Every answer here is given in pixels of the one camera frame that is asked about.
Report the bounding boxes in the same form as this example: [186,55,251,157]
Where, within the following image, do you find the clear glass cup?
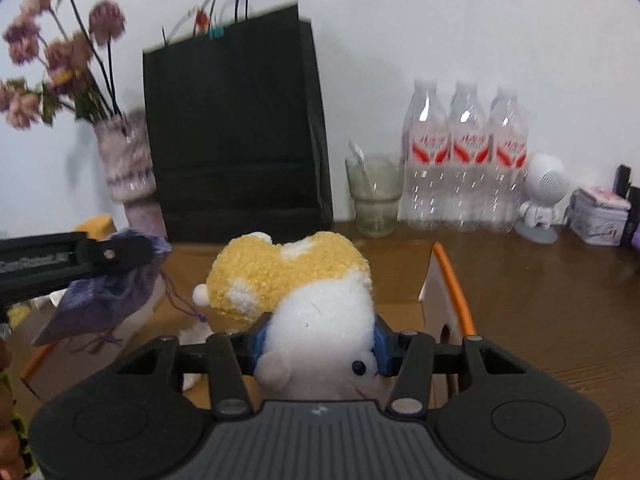
[345,140,405,239]

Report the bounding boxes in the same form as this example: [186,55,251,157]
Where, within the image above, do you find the yellow and white plush toy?
[192,231,396,401]

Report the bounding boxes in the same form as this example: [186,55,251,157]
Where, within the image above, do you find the white robot figurine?
[515,152,571,245]

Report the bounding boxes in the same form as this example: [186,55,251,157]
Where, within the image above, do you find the purple and white vase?
[94,110,168,242]

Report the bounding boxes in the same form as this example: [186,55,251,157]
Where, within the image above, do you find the dried pink flowers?
[0,0,127,131]

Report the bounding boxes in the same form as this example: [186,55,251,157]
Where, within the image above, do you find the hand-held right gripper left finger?
[116,312,275,418]

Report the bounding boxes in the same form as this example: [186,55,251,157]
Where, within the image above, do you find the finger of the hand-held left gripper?
[72,234,157,282]

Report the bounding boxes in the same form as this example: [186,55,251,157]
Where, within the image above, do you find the orange cardboard box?
[20,241,478,411]

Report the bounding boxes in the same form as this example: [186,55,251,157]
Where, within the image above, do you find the green patterned cloth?
[0,367,38,476]

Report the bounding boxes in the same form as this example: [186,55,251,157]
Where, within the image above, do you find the purple drawstring pouch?
[31,229,201,348]

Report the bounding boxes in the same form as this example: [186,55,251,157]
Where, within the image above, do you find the person's left hand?
[0,422,25,480]

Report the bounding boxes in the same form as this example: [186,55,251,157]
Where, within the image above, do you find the clear plastic water bottle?
[446,80,493,233]
[487,87,530,234]
[402,78,451,231]

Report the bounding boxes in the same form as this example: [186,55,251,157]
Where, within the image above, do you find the decorated tin box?
[569,186,632,247]

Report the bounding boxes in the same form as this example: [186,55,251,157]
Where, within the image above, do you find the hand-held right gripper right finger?
[371,312,526,417]

